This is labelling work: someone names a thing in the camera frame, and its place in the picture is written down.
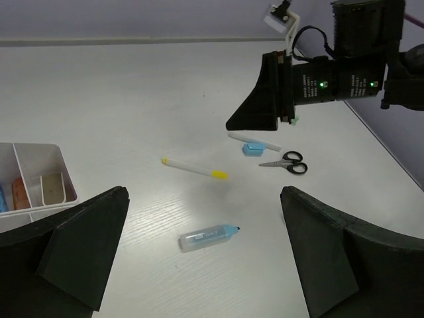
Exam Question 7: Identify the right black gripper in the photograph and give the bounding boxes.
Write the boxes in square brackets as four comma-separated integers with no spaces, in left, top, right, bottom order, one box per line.
[225,51,336,131]

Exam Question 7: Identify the light blue eraser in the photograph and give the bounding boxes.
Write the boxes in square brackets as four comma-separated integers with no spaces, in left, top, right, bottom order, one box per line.
[242,142,266,157]

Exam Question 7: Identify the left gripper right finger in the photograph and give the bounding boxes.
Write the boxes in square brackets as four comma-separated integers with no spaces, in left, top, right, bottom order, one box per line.
[280,186,423,317]

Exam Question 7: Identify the white yellow cap marker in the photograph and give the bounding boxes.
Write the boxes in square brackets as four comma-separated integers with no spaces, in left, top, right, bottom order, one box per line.
[161,157,228,180]

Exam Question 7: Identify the green highlighter cap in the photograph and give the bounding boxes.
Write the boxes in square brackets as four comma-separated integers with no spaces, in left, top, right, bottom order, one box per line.
[291,115,299,125]

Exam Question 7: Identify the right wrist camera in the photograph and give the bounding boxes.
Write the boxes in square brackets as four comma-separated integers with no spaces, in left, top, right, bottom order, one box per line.
[263,0,300,55]

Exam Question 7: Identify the white divided organizer tray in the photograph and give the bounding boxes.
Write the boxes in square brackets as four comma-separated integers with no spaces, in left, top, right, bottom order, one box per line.
[1,142,80,233]

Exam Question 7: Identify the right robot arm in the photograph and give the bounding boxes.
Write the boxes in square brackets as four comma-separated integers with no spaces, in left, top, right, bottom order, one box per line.
[226,1,423,131]

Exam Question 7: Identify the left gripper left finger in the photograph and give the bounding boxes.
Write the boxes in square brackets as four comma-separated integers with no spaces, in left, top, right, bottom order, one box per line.
[1,186,130,317]

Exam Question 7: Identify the white pen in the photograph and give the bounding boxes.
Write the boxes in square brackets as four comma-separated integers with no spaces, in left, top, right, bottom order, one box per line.
[228,131,282,152]

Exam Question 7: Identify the blue highlighter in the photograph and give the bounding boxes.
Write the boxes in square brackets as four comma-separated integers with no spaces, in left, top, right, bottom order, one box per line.
[178,225,240,252]
[0,186,9,213]

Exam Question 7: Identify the black handled scissors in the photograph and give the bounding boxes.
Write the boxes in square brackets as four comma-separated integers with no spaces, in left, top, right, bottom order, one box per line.
[259,151,308,175]

